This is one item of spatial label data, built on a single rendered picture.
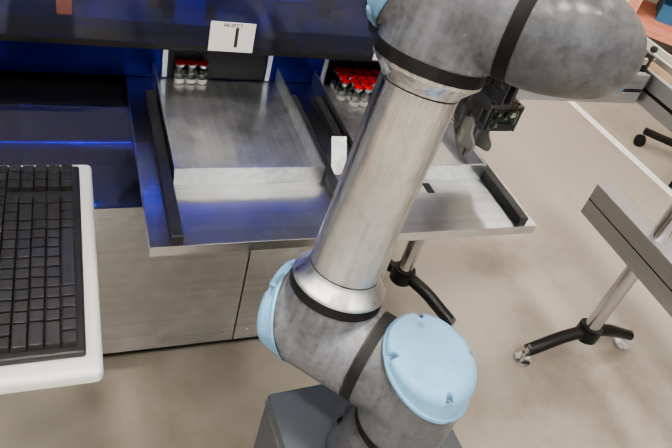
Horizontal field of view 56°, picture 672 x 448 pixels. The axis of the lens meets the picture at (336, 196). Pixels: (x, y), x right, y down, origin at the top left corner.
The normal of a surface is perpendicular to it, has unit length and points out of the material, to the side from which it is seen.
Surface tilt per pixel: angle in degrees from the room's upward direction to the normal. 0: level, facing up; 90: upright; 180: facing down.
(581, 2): 43
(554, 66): 99
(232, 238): 0
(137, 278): 90
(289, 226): 0
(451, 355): 7
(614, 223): 90
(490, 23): 84
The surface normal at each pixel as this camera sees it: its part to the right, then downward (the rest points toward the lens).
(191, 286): 0.30, 0.65
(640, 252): -0.92, 0.03
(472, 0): -0.40, 0.22
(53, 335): 0.22, -0.76
